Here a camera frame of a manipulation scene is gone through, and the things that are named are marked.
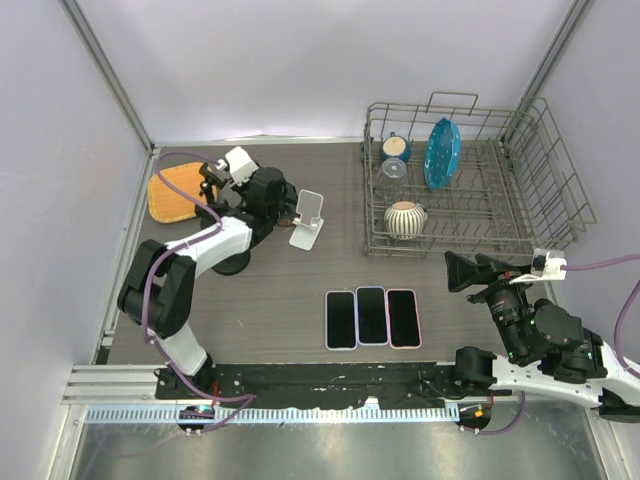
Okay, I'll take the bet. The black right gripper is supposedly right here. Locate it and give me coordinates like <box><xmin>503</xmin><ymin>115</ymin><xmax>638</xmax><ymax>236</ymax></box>
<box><xmin>441</xmin><ymin>251</ymin><xmax>532</xmax><ymax>360</ymax></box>

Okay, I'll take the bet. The short black phone stand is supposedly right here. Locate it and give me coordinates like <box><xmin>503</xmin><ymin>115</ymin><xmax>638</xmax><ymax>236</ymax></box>
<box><xmin>198</xmin><ymin>163</ymin><xmax>229</xmax><ymax>216</ymax></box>

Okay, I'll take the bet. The tall black phone stand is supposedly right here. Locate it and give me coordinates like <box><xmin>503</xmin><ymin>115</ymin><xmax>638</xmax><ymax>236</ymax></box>
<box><xmin>212</xmin><ymin>250</ymin><xmax>251</xmax><ymax>276</ymax></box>

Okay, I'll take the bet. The phone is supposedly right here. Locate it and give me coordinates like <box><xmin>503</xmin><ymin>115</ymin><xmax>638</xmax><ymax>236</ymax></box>
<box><xmin>355</xmin><ymin>286</ymin><xmax>389</xmax><ymax>346</ymax></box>
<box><xmin>386</xmin><ymin>289</ymin><xmax>422</xmax><ymax>349</ymax></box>
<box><xmin>325</xmin><ymin>291</ymin><xmax>357</xmax><ymax>350</ymax></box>

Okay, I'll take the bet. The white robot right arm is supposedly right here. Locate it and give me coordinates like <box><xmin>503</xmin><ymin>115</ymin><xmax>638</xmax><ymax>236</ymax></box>
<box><xmin>444</xmin><ymin>249</ymin><xmax>639</xmax><ymax>424</ymax></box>

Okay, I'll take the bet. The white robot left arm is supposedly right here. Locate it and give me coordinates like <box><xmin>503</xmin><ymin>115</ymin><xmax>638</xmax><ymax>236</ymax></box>
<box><xmin>117</xmin><ymin>164</ymin><xmax>297</xmax><ymax>399</ymax></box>

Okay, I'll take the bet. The white folding phone stand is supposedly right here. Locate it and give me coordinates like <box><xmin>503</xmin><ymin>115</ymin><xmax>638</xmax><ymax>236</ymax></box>
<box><xmin>289</xmin><ymin>189</ymin><xmax>324</xmax><ymax>251</ymax></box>

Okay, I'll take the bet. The striped white ceramic mug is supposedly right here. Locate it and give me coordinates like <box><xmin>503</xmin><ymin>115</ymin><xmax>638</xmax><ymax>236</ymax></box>
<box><xmin>384</xmin><ymin>201</ymin><xmax>428</xmax><ymax>241</ymax></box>

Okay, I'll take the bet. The orange woven mat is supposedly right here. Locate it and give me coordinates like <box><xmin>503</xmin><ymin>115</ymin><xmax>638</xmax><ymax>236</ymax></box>
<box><xmin>147</xmin><ymin>162</ymin><xmax>205</xmax><ymax>224</ymax></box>

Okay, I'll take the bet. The blue polka dot plate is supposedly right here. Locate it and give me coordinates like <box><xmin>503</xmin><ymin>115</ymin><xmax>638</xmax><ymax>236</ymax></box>
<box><xmin>424</xmin><ymin>117</ymin><xmax>461</xmax><ymax>190</ymax></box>

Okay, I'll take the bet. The clear drinking glass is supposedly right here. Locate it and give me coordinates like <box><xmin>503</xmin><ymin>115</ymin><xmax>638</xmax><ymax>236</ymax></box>
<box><xmin>380</xmin><ymin>158</ymin><xmax>407</xmax><ymax>196</ymax></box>

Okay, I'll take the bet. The dark blue ceramic cup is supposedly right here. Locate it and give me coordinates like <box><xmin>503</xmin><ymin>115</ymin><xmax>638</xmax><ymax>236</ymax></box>
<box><xmin>380</xmin><ymin>132</ymin><xmax>412</xmax><ymax>164</ymax></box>

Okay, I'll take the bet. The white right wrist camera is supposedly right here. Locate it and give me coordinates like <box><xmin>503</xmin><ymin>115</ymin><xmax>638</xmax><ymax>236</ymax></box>
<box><xmin>509</xmin><ymin>248</ymin><xmax>567</xmax><ymax>285</ymax></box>

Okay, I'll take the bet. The grey wire dish rack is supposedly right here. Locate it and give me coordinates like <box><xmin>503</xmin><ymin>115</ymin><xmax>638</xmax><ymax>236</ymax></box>
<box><xmin>362</xmin><ymin>92</ymin><xmax>598</xmax><ymax>260</ymax></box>

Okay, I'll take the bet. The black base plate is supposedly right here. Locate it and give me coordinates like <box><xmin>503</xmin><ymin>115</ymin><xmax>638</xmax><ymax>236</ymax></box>
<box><xmin>154</xmin><ymin>360</ymin><xmax>512</xmax><ymax>410</ymax></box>

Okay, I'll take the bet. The grey left corner post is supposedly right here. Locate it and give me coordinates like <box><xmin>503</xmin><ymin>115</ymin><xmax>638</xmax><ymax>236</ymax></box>
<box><xmin>59</xmin><ymin>0</ymin><xmax>154</xmax><ymax>154</ymax></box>

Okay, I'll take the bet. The white cable duct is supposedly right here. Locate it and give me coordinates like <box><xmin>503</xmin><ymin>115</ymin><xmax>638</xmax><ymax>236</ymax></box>
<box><xmin>85</xmin><ymin>403</ymin><xmax>459</xmax><ymax>425</ymax></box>

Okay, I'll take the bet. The aluminium front rail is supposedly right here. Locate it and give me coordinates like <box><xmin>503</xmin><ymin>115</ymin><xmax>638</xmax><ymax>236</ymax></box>
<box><xmin>61</xmin><ymin>358</ymin><xmax>611</xmax><ymax>405</ymax></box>

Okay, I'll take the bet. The grey aluminium corner post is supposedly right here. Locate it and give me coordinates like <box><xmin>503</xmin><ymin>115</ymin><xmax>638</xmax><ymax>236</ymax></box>
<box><xmin>518</xmin><ymin>0</ymin><xmax>595</xmax><ymax>111</ymax></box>

